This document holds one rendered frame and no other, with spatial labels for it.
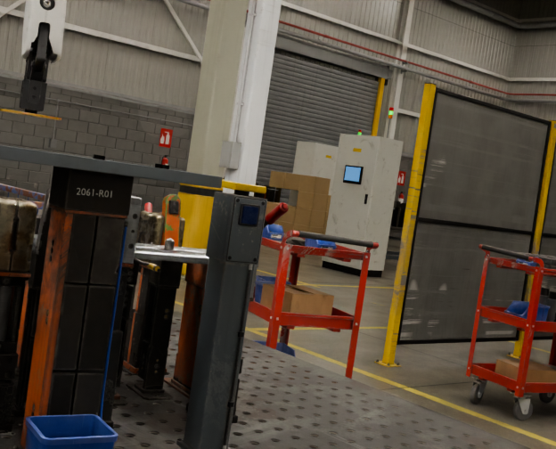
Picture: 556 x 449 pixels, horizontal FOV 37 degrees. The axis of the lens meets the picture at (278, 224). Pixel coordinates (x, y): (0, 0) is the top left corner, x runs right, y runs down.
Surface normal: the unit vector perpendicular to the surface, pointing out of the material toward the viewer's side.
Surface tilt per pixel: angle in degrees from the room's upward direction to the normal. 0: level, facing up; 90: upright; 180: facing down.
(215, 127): 90
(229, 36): 90
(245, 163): 90
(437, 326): 84
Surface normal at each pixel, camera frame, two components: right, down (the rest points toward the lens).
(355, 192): -0.74, -0.07
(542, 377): 0.37, 0.11
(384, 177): 0.66, 0.14
